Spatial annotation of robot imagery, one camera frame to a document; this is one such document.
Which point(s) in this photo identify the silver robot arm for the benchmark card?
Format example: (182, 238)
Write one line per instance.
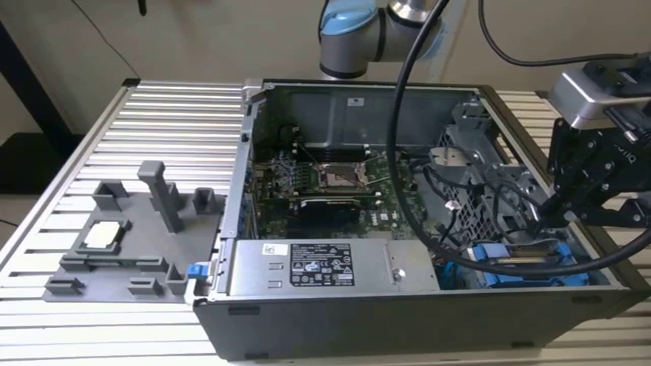
(350, 49)

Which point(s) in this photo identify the green motherboard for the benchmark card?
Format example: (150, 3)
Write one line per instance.
(385, 196)

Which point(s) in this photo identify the metal locking lever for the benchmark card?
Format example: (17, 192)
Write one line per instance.
(309, 154)

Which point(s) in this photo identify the black graphics card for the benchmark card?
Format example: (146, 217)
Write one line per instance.
(330, 213)

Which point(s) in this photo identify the grey parts rack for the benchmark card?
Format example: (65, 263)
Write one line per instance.
(141, 244)

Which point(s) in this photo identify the silver CPU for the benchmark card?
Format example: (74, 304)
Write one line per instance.
(104, 233)

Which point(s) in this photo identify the grey metal drive cage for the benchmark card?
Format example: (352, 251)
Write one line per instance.
(469, 217)

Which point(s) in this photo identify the silver camera box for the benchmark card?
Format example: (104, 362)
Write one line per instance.
(575, 95)

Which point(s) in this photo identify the black desk frame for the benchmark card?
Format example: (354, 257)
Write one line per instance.
(40, 164)

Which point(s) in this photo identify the dark grey PC case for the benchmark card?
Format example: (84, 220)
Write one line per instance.
(356, 328)

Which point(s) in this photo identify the CPU socket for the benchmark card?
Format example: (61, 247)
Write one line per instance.
(337, 179)

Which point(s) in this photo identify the blue case latch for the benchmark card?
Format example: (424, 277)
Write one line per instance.
(197, 270)

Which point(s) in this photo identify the silver power supply unit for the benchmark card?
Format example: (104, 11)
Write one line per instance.
(253, 267)

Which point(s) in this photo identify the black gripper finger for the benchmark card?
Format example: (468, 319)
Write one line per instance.
(575, 169)
(635, 218)

